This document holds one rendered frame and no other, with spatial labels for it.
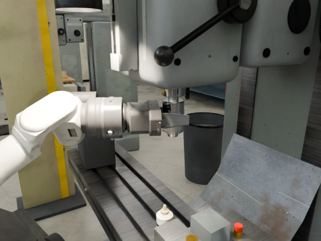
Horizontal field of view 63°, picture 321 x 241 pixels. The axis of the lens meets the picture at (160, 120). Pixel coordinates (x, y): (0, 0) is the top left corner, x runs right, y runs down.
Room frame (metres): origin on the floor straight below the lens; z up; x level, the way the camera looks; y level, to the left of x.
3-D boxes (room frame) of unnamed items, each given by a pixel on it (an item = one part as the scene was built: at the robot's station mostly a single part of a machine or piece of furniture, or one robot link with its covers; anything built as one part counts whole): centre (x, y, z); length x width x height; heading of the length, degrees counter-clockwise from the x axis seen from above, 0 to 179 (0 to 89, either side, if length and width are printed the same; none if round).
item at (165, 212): (0.53, -0.01, 0.97); 0.04 x 0.04 x 0.11
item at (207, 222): (0.44, -0.10, 1.03); 0.06 x 0.05 x 0.06; 33
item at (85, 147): (1.03, 0.28, 1.01); 0.22 x 0.12 x 0.20; 24
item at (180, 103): (0.55, -0.03, 1.26); 0.05 x 0.05 x 0.01
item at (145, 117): (0.55, 0.06, 1.23); 0.13 x 0.12 x 0.10; 6
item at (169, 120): (0.52, -0.03, 1.23); 0.06 x 0.02 x 0.03; 96
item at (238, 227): (0.43, -0.15, 1.04); 0.02 x 0.02 x 0.03
